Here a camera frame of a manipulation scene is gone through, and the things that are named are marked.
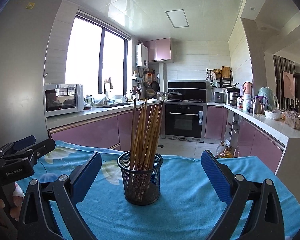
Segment blue floral tablecloth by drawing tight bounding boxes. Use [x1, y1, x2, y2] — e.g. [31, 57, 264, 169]
[15, 140, 300, 240]

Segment pink base cabinet run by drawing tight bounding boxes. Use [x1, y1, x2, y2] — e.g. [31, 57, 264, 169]
[236, 117, 285, 173]
[49, 106, 163, 150]

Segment clear plastic bottle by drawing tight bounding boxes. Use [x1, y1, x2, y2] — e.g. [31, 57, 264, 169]
[216, 142, 227, 159]

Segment silver rice cooker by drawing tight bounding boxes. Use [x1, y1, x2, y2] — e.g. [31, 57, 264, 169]
[211, 91, 227, 104]

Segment black wall rack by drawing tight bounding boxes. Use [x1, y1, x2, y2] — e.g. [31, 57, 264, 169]
[206, 69, 233, 88]

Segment large kitchen window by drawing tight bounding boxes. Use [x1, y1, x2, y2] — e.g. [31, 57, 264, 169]
[65, 10, 132, 98]

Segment person's left hand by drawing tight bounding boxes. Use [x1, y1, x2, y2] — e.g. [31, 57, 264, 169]
[0, 183, 25, 222]

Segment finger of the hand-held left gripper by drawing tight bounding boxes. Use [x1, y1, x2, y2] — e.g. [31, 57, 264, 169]
[0, 138, 56, 167]
[0, 135, 36, 155]

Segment steel stock pot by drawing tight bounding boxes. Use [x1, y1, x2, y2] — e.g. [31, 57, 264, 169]
[227, 92, 241, 105]

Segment black range hood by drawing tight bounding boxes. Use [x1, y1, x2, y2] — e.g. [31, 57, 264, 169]
[167, 79, 207, 102]

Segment pink wall cabinet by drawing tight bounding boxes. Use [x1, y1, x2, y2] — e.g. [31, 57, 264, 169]
[143, 38, 173, 63]

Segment white wall water heater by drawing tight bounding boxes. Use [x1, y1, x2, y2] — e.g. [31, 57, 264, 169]
[136, 44, 149, 68]

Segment square ceiling light panel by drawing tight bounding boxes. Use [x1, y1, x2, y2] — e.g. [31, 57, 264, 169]
[165, 9, 190, 29]

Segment black wok with lid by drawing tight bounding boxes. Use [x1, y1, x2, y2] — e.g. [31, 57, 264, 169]
[167, 90, 183, 101]

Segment grey refrigerator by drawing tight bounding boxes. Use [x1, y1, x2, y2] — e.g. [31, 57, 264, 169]
[0, 0, 68, 160]

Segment white microwave oven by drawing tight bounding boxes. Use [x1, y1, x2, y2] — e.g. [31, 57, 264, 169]
[44, 83, 85, 117]

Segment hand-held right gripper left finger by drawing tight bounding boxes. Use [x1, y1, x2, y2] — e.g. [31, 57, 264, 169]
[16, 151, 103, 240]

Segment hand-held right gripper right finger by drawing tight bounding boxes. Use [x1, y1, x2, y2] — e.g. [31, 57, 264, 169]
[201, 150, 285, 240]

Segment steel vacuum flask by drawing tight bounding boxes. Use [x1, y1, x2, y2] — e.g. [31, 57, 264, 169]
[252, 97, 263, 115]

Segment white plastic jar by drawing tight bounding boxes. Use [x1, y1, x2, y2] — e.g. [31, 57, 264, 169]
[242, 94, 252, 112]

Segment white bowl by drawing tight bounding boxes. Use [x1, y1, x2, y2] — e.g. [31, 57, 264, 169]
[264, 110, 283, 120]

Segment black mesh utensil holder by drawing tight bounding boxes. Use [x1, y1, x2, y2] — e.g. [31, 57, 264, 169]
[117, 151, 163, 205]

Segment narrow pink base cabinet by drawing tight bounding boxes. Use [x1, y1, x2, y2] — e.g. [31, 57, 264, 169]
[205, 105, 228, 140]

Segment yellow cooking oil bottle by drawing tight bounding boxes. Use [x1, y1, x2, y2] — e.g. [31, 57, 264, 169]
[224, 146, 238, 159]

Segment bundle of wooden chopsticks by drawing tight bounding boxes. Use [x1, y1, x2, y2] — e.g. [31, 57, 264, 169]
[129, 98, 165, 193]

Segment dark wooden slat divider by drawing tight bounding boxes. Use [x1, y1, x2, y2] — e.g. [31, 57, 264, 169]
[273, 54, 297, 108]

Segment clear plastic bag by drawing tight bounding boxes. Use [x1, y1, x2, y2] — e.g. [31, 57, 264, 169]
[92, 95, 108, 106]

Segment black built-in oven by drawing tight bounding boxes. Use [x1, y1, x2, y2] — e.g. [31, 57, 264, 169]
[162, 102, 207, 142]

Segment pink thermos kettle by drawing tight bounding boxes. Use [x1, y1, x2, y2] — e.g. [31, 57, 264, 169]
[242, 81, 253, 95]

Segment clear plastic food box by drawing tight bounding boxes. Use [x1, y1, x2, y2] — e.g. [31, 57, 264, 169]
[284, 111, 300, 130]

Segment pink framed wall picture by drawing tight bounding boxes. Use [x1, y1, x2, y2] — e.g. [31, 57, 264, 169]
[283, 71, 296, 100]

